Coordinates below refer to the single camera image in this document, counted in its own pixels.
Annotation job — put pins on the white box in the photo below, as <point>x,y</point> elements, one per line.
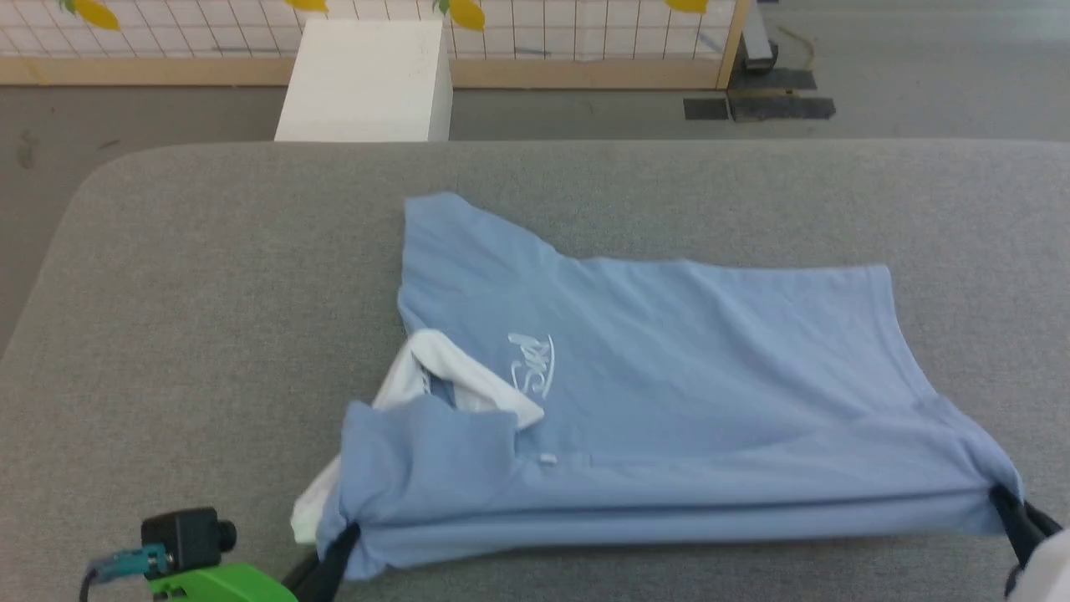
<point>359,84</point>

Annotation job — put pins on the large black floor plate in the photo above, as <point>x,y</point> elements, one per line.
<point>782,107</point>

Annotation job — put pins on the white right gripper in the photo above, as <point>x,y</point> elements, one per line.
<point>1049,573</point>

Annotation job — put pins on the light blue polo shirt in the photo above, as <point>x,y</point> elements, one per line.
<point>710,376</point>

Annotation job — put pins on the grey metal board leg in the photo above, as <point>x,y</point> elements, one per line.
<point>756,42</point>

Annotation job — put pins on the small black floor plate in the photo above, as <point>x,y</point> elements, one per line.
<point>706,109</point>

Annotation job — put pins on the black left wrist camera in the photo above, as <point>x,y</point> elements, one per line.
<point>184,539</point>

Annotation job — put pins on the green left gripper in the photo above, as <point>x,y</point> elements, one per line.
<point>226,584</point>

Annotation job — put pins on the lemon tile partition panel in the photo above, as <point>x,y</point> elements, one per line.
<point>209,33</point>

